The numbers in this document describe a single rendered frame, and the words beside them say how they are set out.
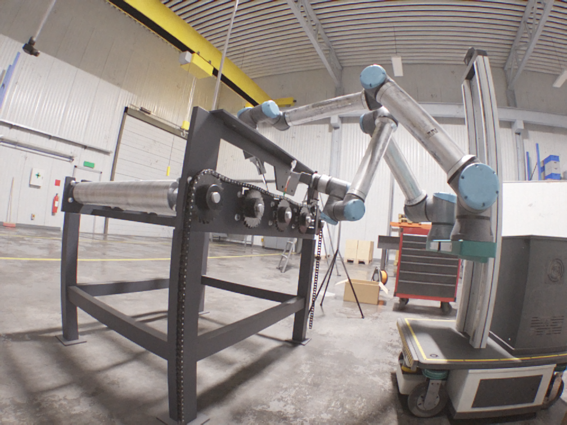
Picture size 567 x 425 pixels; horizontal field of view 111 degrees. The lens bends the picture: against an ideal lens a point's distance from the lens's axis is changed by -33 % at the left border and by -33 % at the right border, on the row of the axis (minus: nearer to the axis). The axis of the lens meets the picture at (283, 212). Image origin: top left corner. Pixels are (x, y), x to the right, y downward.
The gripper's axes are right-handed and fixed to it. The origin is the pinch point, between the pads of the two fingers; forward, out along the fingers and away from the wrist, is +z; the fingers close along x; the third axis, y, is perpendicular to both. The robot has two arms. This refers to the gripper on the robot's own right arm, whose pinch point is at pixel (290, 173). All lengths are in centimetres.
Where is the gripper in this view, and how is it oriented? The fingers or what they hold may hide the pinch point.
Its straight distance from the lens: 151.4
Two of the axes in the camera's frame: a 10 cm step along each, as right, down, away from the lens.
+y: 2.9, -9.5, -1.3
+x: -4.2, 0.0, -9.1
